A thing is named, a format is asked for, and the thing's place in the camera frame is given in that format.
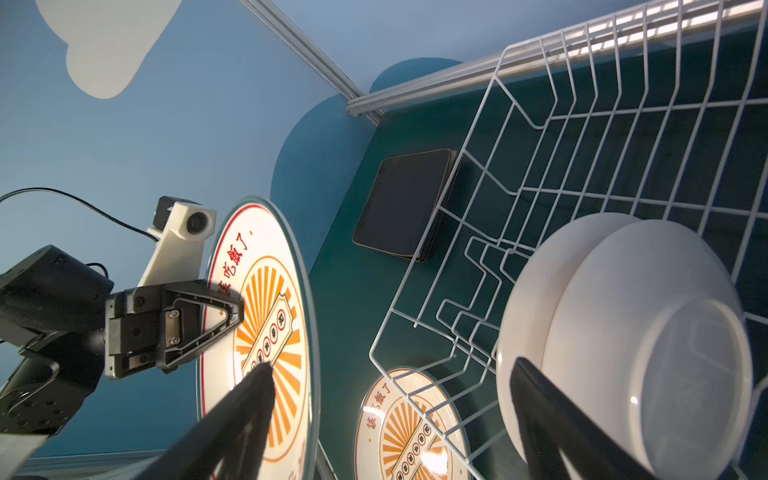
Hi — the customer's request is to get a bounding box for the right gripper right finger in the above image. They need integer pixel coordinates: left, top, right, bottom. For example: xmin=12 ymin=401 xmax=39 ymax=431
xmin=509 ymin=357 xmax=654 ymax=479

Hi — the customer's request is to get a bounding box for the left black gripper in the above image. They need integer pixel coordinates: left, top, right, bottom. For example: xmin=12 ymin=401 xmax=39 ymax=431
xmin=104 ymin=280 xmax=244 ymax=380

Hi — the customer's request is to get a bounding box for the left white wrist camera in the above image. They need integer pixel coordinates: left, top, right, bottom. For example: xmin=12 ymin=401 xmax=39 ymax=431
xmin=138 ymin=196 xmax=216 ymax=287

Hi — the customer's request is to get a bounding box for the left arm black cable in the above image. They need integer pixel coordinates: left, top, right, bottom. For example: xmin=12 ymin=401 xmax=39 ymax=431
xmin=0 ymin=187 xmax=162 ymax=280

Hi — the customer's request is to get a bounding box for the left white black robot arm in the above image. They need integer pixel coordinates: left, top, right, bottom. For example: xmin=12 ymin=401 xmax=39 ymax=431
xmin=1 ymin=245 xmax=244 ymax=479

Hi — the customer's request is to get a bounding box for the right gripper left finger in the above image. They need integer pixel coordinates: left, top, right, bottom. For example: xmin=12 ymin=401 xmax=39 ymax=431
xmin=137 ymin=362 xmax=275 ymax=479

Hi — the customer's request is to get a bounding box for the rear aluminium frame rail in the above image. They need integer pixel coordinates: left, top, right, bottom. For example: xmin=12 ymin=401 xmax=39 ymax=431
xmin=347 ymin=1 xmax=763 ymax=116

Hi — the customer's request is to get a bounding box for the left aluminium frame post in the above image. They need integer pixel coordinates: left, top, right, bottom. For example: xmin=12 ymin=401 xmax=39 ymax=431
xmin=241 ymin=0 xmax=364 ymax=101

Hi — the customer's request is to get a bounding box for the white wire dish rack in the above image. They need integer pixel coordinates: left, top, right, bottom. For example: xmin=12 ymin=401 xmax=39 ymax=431
xmin=369 ymin=1 xmax=767 ymax=479

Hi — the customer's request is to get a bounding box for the white round plate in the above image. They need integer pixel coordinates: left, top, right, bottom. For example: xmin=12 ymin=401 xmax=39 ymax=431
xmin=197 ymin=197 xmax=320 ymax=479
xmin=496 ymin=212 xmax=639 ymax=456
xmin=542 ymin=220 xmax=753 ymax=479
xmin=354 ymin=368 xmax=471 ymax=479

